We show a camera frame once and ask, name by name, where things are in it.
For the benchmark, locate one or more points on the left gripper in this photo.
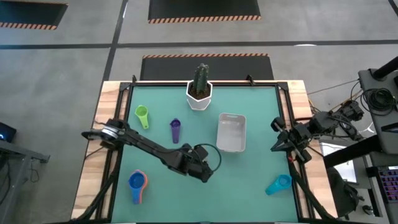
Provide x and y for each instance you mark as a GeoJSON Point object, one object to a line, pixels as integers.
{"type": "Point", "coordinates": [200, 171]}

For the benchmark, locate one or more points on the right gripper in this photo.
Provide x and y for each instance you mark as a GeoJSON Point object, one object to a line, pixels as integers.
{"type": "Point", "coordinates": [300, 138]}

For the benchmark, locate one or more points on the turquoise measuring cup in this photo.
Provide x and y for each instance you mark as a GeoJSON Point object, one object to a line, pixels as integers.
{"type": "Point", "coordinates": [281, 182]}

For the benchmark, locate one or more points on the purple measuring cup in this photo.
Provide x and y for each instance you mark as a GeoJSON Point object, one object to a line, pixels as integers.
{"type": "Point", "coordinates": [175, 133]}

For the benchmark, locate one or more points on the green measuring cup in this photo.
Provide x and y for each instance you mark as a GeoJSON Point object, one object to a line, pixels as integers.
{"type": "Point", "coordinates": [142, 112]}

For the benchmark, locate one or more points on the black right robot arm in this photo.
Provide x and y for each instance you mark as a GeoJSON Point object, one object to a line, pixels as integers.
{"type": "Point", "coordinates": [332, 119]}

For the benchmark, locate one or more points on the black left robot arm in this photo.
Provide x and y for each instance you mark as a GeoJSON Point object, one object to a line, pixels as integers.
{"type": "Point", "coordinates": [146, 144]}

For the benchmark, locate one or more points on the white plastic basket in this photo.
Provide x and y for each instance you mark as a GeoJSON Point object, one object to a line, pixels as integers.
{"type": "Point", "coordinates": [231, 137]}

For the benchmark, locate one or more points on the teal table mat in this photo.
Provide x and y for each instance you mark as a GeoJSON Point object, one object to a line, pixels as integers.
{"type": "Point", "coordinates": [174, 199]}

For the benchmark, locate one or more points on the white paper sheet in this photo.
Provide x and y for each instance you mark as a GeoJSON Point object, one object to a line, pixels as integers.
{"type": "Point", "coordinates": [342, 168]}

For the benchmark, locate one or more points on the white hexagonal plant pot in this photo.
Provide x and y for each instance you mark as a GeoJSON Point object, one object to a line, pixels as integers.
{"type": "Point", "coordinates": [199, 104]}

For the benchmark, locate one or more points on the black diagonal metal bar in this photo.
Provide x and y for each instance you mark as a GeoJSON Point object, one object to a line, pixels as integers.
{"type": "Point", "coordinates": [351, 152]}

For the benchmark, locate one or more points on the black bag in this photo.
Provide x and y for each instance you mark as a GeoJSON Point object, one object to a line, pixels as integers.
{"type": "Point", "coordinates": [343, 193]}

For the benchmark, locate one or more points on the green cactus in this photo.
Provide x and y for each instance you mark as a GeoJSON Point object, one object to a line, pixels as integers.
{"type": "Point", "coordinates": [201, 77]}

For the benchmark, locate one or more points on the grey side stand with pole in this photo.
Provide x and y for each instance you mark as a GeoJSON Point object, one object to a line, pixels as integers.
{"type": "Point", "coordinates": [384, 124]}

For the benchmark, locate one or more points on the black floor mat striped edge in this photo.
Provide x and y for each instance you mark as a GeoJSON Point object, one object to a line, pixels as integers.
{"type": "Point", "coordinates": [202, 9]}
{"type": "Point", "coordinates": [28, 12]}
{"type": "Point", "coordinates": [174, 67]}

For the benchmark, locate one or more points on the backlit keyboard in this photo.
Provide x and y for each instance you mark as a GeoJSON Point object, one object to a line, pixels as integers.
{"type": "Point", "coordinates": [390, 183]}

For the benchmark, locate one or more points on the grey metal desk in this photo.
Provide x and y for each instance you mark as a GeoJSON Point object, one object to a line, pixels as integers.
{"type": "Point", "coordinates": [15, 155]}

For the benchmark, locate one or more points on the black tablet screen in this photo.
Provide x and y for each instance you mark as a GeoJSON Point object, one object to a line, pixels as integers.
{"type": "Point", "coordinates": [7, 132]}

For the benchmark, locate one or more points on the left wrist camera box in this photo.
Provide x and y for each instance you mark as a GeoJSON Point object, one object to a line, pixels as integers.
{"type": "Point", "coordinates": [201, 152]}

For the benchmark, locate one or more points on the black aluminium rig frame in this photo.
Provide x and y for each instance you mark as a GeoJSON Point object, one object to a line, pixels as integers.
{"type": "Point", "coordinates": [242, 84]}

